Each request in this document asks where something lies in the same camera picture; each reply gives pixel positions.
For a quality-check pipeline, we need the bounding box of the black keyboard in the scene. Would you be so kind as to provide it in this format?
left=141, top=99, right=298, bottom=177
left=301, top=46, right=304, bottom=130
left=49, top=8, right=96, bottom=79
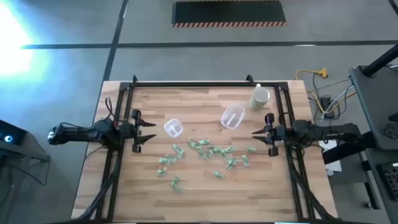
left=377, top=161, right=398, bottom=202

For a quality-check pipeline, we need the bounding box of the black power strip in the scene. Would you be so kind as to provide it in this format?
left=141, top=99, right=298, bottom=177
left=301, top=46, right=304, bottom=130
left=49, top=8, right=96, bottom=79
left=320, top=95, right=336, bottom=119

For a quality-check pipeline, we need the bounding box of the black hazard-striped floor mat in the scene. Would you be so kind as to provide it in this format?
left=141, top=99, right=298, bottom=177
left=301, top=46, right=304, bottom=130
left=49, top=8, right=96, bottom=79
left=171, top=0, right=287, bottom=28

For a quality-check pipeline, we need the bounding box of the white paper sheet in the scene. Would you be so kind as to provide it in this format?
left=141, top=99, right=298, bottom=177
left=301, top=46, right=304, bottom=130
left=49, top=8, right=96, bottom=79
left=318, top=136, right=343, bottom=174

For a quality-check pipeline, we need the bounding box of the dark grey low desk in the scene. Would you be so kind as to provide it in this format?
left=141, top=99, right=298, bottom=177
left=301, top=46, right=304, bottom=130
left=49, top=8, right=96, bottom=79
left=362, top=147, right=398, bottom=224

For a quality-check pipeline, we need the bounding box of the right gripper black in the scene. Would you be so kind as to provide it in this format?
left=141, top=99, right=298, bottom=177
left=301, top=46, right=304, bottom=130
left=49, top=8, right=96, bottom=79
left=251, top=112, right=287, bottom=157

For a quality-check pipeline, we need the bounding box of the beige can with clear lid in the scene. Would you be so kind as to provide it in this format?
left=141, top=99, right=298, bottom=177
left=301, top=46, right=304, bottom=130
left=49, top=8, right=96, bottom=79
left=249, top=83, right=271, bottom=111

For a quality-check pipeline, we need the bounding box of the black device with blue light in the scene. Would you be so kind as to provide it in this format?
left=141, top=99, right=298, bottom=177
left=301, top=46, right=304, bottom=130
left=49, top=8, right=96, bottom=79
left=0, top=119, right=28, bottom=147

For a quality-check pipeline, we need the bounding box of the black aluminium table frame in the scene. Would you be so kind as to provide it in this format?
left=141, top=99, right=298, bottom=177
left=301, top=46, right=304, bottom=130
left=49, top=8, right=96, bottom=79
left=74, top=74, right=338, bottom=223

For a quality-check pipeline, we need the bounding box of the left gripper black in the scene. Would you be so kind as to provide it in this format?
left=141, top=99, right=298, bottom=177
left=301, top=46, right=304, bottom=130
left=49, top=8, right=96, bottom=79
left=123, top=108, right=157, bottom=153

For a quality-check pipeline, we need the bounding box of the black desk leg beam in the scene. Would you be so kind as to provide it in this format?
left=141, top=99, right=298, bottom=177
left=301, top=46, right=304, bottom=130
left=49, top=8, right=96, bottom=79
left=322, top=130, right=379, bottom=165

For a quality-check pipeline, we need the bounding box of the yellow extension cord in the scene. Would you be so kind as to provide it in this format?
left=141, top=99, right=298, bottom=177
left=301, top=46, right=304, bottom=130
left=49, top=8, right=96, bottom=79
left=294, top=67, right=358, bottom=114

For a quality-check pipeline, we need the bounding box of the small clear plastic container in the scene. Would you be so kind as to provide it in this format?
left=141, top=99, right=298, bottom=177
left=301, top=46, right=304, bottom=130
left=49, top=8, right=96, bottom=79
left=164, top=118, right=184, bottom=139

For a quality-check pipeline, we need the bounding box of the large clear plastic container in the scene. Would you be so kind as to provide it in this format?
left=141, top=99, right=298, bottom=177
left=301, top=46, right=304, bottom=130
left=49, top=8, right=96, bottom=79
left=220, top=103, right=246, bottom=130

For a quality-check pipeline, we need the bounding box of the black keypad device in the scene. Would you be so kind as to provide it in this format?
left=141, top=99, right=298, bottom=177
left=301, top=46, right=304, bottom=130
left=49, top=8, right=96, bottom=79
left=381, top=120, right=398, bottom=140

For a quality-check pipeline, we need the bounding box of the black pole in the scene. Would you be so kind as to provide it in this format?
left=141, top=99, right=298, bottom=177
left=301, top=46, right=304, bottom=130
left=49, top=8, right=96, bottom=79
left=361, top=43, right=398, bottom=78

